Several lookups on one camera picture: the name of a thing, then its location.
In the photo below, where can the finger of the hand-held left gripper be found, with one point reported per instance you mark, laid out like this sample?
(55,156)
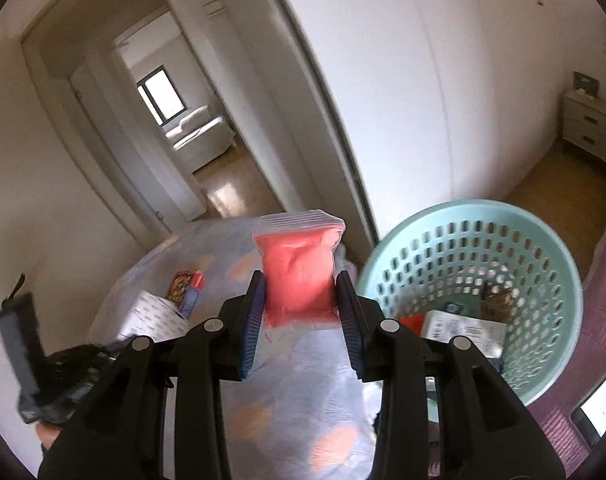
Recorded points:
(20,350)

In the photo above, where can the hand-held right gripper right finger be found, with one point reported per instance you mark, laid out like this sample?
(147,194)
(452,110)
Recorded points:
(352,330)

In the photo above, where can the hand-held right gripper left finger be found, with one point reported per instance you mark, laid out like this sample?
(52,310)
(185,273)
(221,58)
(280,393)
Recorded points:
(250,330)

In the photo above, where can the pink powder bag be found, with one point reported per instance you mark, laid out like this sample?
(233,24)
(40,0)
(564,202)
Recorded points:
(298,270)

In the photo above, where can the white milk carton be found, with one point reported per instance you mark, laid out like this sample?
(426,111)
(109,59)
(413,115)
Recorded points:
(463,330)

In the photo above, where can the teal plastic laundry basket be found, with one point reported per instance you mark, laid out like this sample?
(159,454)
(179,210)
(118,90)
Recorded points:
(533,240)

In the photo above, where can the round table floral cloth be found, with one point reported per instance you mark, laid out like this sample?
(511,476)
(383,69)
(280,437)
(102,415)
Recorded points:
(293,385)

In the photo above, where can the colourful snack packet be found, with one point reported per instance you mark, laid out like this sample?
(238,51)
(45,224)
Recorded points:
(183,287)

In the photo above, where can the white polka dot box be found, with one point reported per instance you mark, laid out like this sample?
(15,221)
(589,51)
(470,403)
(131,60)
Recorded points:
(153,315)

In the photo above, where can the white bed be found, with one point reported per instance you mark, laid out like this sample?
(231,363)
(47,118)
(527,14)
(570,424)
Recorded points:
(200,140)

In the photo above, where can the white hallway door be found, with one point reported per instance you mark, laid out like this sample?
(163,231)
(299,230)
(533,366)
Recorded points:
(133,160)

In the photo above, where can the pink bedspread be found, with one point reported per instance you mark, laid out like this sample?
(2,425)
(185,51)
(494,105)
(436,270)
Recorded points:
(598,320)

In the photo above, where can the dark framed window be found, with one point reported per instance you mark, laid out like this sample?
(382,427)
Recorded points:
(160,95)

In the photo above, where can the white wardrobe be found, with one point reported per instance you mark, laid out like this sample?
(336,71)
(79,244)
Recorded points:
(433,85)

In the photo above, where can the tablet with white screen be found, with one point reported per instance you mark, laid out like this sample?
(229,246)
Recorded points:
(603,400)

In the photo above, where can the beige nightstand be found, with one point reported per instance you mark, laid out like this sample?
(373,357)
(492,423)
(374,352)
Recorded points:
(590,125)

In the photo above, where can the white light switch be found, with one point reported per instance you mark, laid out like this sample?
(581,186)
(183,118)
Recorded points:
(214,7)

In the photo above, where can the dark picture frame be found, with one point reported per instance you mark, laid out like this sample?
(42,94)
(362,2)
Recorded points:
(585,82)

